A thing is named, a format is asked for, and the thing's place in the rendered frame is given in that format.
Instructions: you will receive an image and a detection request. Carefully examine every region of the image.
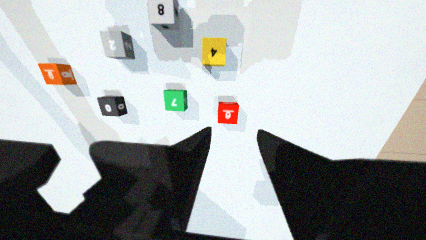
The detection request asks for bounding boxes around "green digit block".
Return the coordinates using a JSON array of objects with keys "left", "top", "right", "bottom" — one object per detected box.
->
[{"left": 163, "top": 89, "right": 188, "bottom": 111}]

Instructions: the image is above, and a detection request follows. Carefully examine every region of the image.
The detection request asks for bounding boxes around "orange block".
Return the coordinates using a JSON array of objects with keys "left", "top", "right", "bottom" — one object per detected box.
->
[{"left": 38, "top": 63, "right": 77, "bottom": 85}]

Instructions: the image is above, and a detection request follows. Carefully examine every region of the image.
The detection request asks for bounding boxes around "red block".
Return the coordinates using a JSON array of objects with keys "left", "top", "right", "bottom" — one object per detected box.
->
[{"left": 218, "top": 102, "right": 239, "bottom": 124}]

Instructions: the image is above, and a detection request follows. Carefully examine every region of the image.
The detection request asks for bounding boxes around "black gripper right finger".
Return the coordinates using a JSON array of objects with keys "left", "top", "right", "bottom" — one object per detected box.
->
[{"left": 256, "top": 129, "right": 426, "bottom": 240}]

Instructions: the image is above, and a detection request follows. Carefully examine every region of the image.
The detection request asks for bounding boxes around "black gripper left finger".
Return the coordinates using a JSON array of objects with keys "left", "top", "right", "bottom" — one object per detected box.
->
[{"left": 89, "top": 126, "right": 212, "bottom": 232}]

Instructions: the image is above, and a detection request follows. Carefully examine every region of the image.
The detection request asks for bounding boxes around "yellow block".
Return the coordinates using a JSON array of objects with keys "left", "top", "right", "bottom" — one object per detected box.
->
[{"left": 202, "top": 38, "right": 227, "bottom": 66}]

